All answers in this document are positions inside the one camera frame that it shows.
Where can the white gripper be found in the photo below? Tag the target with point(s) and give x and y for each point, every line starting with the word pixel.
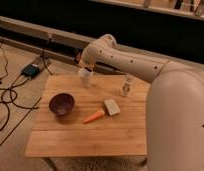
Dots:
pixel 85 65

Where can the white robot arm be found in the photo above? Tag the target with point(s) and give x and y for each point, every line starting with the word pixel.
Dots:
pixel 174 104

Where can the white ceramic cup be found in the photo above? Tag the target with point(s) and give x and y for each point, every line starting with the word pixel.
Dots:
pixel 85 77

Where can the clear glass bottle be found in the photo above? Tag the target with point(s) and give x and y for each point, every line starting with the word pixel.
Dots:
pixel 126 87

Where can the white sponge block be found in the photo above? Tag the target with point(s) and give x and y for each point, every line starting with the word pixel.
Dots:
pixel 112 107

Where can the purple bowl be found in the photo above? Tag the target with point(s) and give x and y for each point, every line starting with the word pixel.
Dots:
pixel 61 104

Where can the orange toy carrot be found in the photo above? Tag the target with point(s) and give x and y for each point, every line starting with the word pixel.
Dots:
pixel 94 116

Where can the wooden table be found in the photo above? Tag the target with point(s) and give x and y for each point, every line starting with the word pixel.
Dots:
pixel 70 136

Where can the black power adapter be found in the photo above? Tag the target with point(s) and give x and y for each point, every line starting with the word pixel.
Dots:
pixel 30 71

